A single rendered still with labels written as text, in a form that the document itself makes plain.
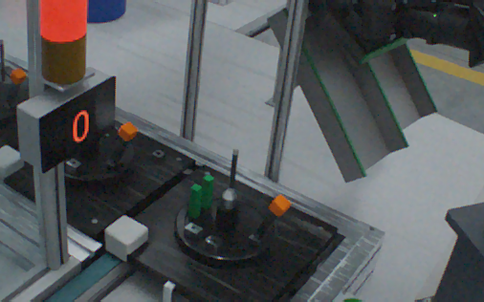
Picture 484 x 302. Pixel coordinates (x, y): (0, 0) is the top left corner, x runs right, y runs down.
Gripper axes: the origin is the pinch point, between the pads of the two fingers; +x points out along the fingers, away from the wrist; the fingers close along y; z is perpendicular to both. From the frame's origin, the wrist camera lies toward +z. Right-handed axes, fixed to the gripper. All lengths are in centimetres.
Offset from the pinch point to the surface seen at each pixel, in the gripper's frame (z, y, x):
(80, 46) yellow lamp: 0.8, 48.1, -0.5
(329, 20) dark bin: -1.9, 6.6, 4.3
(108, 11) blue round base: -14, -5, 91
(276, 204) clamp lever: -22.3, 24.0, -4.8
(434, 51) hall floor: -69, -244, 164
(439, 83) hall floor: -78, -216, 140
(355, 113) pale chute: -18.8, -4.0, 7.9
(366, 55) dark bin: -6.0, 5.3, -1.9
